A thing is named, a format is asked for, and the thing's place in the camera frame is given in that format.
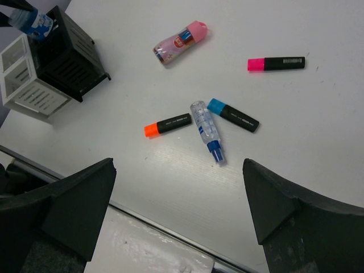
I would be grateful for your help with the pink highlighter marker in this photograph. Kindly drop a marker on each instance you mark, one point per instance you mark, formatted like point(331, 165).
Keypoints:
point(275, 64)

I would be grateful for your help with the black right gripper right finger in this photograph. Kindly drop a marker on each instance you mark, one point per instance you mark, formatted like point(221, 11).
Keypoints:
point(299, 229)

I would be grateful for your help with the blue highlighter marker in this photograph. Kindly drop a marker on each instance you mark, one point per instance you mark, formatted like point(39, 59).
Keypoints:
point(233, 115)

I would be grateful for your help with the silver taped front panel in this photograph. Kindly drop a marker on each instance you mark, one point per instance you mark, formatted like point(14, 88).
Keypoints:
point(128, 245)

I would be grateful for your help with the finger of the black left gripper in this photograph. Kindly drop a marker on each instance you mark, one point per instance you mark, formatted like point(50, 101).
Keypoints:
point(17, 4)

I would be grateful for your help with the pink capped crayon tube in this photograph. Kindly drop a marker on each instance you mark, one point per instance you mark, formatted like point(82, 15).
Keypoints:
point(171, 48)

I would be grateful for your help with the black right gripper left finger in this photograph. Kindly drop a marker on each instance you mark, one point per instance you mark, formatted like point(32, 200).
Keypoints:
point(55, 227)

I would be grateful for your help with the orange highlighter marker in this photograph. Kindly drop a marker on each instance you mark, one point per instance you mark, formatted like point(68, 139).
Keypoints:
point(167, 125)

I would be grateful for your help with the black slotted organizer box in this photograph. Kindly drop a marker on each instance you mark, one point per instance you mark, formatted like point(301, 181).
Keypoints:
point(67, 59)

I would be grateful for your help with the blue slime jar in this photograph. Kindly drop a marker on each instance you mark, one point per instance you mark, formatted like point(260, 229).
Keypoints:
point(35, 24)

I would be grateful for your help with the white slotted organizer box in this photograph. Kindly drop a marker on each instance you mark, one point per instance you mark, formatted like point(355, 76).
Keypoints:
point(21, 89)

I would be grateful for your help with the clear glue bottle blue cap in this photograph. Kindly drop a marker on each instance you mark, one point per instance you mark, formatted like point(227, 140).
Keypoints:
point(207, 130)

